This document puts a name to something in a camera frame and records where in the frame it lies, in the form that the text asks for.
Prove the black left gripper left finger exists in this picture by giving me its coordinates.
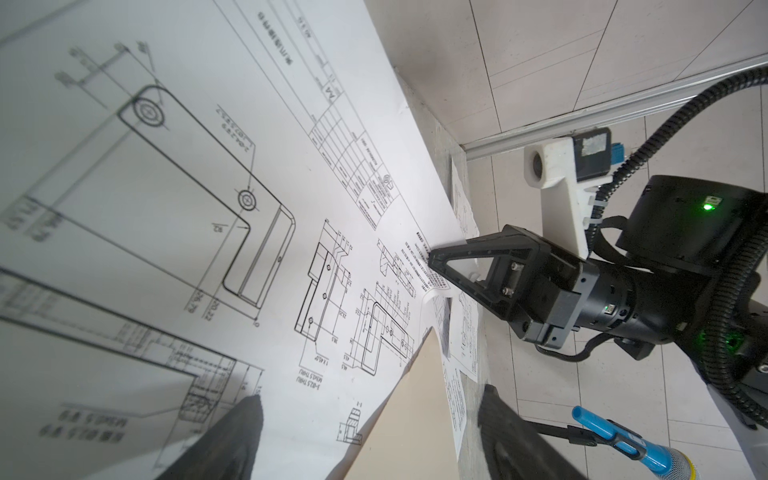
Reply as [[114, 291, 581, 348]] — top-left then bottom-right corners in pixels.
[[158, 395, 264, 479]]

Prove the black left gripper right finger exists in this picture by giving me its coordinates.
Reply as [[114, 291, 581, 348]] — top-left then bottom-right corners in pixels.
[[478, 384, 585, 480]]

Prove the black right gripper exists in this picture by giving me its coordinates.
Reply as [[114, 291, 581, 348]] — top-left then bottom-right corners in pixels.
[[428, 225, 635, 350]]

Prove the beige cardboard folder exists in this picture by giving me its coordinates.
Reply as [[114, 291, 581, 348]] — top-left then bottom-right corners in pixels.
[[346, 330, 459, 479]]

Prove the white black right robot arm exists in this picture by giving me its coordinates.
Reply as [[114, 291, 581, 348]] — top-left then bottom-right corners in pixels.
[[428, 175, 767, 428]]

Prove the red-stamped technical drawing sheet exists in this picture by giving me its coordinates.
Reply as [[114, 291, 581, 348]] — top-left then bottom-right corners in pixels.
[[450, 160, 480, 239]]

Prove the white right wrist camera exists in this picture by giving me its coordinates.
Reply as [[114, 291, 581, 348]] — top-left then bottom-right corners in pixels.
[[523, 127, 614, 259]]

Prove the aluminium corner frame post right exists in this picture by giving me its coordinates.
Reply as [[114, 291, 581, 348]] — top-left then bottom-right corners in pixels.
[[462, 54, 767, 161]]

